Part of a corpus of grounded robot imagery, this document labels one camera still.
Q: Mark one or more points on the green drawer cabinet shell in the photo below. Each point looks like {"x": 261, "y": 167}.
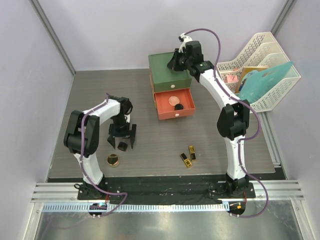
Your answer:
{"x": 160, "y": 72}

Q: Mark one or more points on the gold black lipstick right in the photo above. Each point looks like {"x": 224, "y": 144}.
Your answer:
{"x": 192, "y": 153}

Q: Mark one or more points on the gold black lipstick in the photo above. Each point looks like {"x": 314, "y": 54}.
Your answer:
{"x": 192, "y": 153}
{"x": 186, "y": 160}

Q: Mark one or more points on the red drawer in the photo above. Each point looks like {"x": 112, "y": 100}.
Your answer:
{"x": 166, "y": 111}

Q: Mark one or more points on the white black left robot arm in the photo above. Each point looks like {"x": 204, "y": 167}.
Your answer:
{"x": 82, "y": 138}

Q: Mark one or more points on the cream perforated file organizer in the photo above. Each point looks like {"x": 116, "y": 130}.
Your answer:
{"x": 261, "y": 50}

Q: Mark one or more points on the green top drawer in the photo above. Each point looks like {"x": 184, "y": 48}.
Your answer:
{"x": 171, "y": 85}

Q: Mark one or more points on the gold round compact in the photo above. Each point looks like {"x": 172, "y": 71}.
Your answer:
{"x": 113, "y": 160}

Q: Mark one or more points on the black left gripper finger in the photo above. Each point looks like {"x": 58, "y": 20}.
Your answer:
{"x": 112, "y": 134}
{"x": 132, "y": 134}

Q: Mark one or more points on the gold black lipstick left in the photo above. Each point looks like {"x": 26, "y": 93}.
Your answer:
{"x": 186, "y": 160}

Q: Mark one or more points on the aluminium front rail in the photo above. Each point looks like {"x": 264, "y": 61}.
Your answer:
{"x": 63, "y": 197}

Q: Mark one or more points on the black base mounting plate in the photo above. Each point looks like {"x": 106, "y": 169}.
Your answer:
{"x": 177, "y": 192}

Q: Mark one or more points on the amber small jar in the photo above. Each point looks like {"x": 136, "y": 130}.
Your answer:
{"x": 178, "y": 107}

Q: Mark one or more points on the pink round compact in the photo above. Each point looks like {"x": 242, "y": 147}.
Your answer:
{"x": 173, "y": 100}

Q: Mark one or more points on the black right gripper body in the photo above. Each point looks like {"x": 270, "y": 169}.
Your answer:
{"x": 187, "y": 62}

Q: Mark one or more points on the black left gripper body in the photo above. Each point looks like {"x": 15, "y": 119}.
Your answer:
{"x": 121, "y": 127}

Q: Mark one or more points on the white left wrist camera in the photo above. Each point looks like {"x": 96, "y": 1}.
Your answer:
{"x": 127, "y": 118}

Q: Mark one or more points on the pink sticky note pad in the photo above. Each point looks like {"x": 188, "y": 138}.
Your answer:
{"x": 231, "y": 78}

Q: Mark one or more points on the black square bottle cap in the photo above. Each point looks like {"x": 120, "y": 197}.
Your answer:
{"x": 122, "y": 146}

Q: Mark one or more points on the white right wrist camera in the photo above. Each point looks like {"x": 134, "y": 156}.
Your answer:
{"x": 184, "y": 39}

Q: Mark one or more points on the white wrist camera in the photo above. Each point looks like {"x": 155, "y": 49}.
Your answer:
{"x": 184, "y": 39}
{"x": 127, "y": 118}

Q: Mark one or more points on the teal plastic folder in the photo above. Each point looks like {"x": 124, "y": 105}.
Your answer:
{"x": 258, "y": 84}

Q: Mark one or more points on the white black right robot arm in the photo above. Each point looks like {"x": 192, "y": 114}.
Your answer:
{"x": 233, "y": 121}

